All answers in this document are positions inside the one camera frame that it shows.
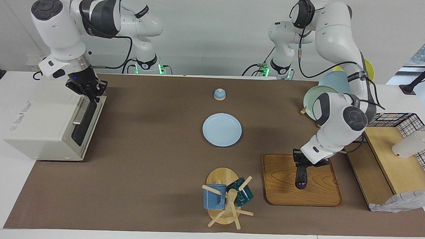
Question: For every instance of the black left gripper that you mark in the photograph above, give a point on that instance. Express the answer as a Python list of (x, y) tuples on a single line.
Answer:
[(299, 156)]

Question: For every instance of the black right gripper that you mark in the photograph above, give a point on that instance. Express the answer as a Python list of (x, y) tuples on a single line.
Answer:
[(81, 81)]

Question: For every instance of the dark purple eggplant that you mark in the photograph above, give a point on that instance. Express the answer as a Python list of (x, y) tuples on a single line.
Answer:
[(301, 179)]

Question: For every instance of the light blue plate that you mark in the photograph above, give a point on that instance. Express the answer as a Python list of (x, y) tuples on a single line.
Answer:
[(222, 130)]

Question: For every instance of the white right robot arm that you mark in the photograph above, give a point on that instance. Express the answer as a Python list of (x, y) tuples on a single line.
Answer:
[(60, 32)]

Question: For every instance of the white toaster oven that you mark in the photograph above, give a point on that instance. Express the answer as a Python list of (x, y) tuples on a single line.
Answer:
[(42, 120)]

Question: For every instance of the square wooden tray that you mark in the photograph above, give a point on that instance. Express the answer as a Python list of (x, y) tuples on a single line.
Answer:
[(277, 185)]

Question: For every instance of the wooden plate rack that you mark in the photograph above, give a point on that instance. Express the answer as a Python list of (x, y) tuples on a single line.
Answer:
[(303, 110)]

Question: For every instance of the dark green mug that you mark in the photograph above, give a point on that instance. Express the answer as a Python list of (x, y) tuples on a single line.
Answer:
[(244, 196)]

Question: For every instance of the mint green plate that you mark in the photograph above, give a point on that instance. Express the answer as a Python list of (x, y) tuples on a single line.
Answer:
[(310, 98)]

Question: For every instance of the wooden mug tree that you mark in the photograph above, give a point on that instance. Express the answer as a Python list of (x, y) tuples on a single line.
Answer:
[(221, 176)]

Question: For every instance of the pale blue racked plate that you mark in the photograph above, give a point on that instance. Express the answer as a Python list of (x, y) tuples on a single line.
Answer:
[(335, 83)]

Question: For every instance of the blue mug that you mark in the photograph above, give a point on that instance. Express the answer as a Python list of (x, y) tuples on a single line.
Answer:
[(211, 201)]

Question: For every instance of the wooden two-level shelf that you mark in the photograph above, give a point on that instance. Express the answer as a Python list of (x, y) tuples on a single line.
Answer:
[(398, 168)]

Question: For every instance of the brown table mat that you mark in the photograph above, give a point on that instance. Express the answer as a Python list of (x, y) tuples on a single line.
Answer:
[(143, 184)]

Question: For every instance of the crumpled grey cloth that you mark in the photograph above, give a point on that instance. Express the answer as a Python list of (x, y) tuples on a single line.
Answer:
[(400, 202)]

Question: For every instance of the white cup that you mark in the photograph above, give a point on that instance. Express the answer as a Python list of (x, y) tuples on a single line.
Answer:
[(406, 147)]

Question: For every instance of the small blue wooden-based bell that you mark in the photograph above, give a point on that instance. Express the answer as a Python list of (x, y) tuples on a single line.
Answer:
[(219, 94)]

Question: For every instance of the yellow plate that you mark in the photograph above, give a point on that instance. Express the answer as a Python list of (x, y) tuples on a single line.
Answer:
[(369, 70)]

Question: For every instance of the black angled stand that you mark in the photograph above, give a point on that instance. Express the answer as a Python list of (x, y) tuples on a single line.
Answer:
[(421, 75)]

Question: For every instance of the white wall socket box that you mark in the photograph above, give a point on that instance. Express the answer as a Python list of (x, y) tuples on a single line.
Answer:
[(34, 62)]

